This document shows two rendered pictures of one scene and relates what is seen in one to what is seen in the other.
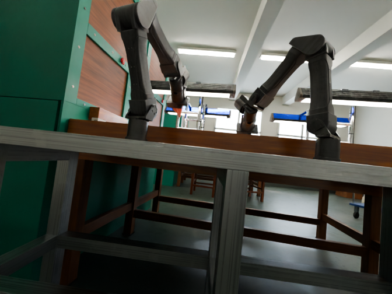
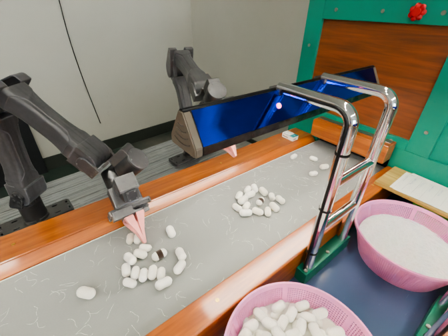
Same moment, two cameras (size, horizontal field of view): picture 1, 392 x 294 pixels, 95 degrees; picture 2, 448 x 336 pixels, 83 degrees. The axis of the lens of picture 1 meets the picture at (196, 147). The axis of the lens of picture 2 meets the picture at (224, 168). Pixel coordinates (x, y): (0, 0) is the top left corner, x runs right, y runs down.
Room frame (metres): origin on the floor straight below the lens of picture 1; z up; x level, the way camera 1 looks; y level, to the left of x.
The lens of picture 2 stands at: (1.37, -0.43, 1.25)
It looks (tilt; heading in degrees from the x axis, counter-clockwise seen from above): 33 degrees down; 133
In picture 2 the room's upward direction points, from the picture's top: 1 degrees clockwise
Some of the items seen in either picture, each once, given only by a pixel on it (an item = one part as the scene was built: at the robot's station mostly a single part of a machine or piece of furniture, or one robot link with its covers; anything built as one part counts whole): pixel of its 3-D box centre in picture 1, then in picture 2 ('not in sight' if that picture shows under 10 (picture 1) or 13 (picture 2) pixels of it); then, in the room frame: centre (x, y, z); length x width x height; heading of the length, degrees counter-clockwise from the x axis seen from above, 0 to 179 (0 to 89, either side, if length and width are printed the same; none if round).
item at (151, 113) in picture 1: (140, 112); not in sight; (0.60, 0.20, 0.77); 0.09 x 0.06 x 0.06; 69
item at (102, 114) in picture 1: (110, 119); (349, 137); (1.12, 0.55, 0.83); 0.30 x 0.06 x 0.07; 172
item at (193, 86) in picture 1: (185, 87); (301, 97); (1.11, 0.11, 1.08); 0.62 x 0.08 x 0.07; 82
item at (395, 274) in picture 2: not in sight; (404, 245); (1.41, 0.23, 0.72); 0.27 x 0.27 x 0.10
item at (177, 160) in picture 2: (137, 131); (191, 148); (0.59, 0.20, 0.71); 0.20 x 0.07 x 0.08; 87
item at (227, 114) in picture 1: (197, 111); not in sight; (1.66, 0.02, 1.08); 0.62 x 0.08 x 0.07; 82
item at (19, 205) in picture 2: (324, 130); (27, 193); (0.56, -0.39, 0.77); 0.09 x 0.06 x 0.06; 124
